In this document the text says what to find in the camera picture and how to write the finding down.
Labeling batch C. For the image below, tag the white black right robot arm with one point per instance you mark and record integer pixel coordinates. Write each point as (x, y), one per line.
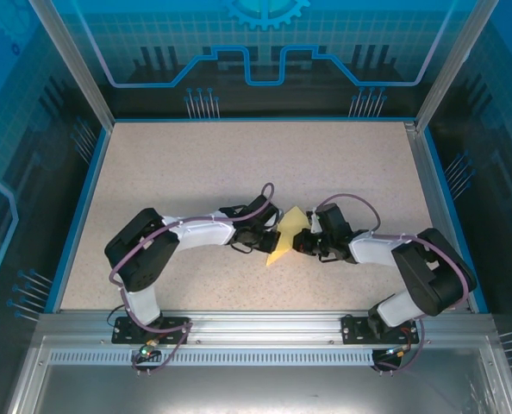
(432, 276)

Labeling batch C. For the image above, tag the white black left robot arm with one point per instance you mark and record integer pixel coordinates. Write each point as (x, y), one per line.
(139, 254)

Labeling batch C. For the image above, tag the aluminium mounting beam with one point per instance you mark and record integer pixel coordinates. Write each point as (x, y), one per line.
(260, 328)

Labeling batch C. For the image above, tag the blue table edge strip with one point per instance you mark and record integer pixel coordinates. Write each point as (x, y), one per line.
(458, 220)
(77, 220)

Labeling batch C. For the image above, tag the grey metal tray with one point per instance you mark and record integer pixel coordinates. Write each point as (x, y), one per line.
(260, 392)

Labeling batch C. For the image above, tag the blue grid print panel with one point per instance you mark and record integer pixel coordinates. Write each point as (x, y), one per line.
(14, 172)
(497, 172)

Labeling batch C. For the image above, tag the blue gear print panel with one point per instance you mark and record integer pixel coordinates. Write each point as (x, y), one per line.
(256, 43)

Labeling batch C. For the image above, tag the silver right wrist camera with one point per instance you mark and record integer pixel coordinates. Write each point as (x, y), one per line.
(314, 221)

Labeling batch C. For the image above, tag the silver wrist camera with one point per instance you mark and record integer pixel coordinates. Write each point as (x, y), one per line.
(314, 221)
(279, 217)

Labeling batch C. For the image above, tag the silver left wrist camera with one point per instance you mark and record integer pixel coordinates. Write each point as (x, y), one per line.
(279, 217)

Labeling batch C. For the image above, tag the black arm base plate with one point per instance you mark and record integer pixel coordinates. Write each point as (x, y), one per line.
(122, 334)
(353, 332)

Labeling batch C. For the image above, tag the aluminium table rail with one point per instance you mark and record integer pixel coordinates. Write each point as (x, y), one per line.
(432, 207)

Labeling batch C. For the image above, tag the aluminium frame post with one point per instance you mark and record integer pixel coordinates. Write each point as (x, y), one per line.
(452, 60)
(73, 69)

